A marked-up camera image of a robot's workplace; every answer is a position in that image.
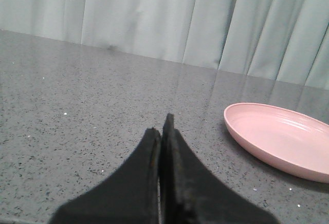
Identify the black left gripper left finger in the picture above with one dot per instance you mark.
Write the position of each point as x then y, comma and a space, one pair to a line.
129, 195

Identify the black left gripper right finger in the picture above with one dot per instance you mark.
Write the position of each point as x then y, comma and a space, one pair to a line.
190, 193

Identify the white curtain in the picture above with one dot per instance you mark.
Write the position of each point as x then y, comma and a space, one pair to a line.
284, 40

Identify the pink plate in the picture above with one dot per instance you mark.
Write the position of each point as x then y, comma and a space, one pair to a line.
287, 140

